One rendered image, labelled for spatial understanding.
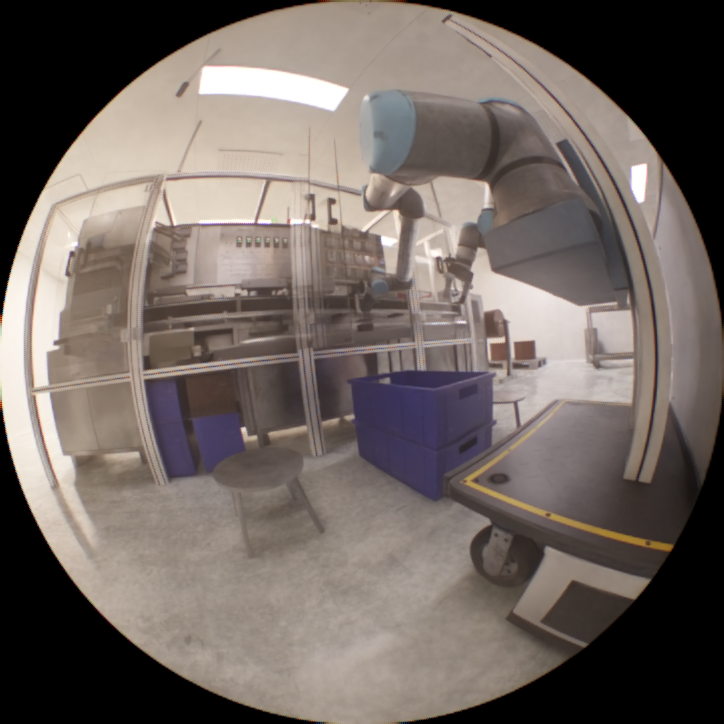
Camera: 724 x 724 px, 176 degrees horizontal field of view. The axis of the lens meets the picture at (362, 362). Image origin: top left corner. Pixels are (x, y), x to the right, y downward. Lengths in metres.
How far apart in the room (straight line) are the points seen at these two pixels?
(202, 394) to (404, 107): 1.31
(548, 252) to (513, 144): 0.19
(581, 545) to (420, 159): 0.54
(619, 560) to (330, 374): 1.68
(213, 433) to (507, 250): 1.36
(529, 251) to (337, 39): 2.06
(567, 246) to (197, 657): 0.92
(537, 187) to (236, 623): 0.95
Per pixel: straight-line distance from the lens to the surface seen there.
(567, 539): 0.36
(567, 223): 0.31
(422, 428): 0.82
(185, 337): 1.33
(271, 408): 1.58
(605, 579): 0.41
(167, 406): 1.37
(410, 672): 0.58
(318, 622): 0.64
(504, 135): 0.41
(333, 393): 1.70
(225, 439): 1.36
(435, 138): 0.36
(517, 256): 0.33
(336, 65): 2.27
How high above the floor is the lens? 0.57
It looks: 3 degrees down
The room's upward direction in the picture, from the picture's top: 6 degrees counter-clockwise
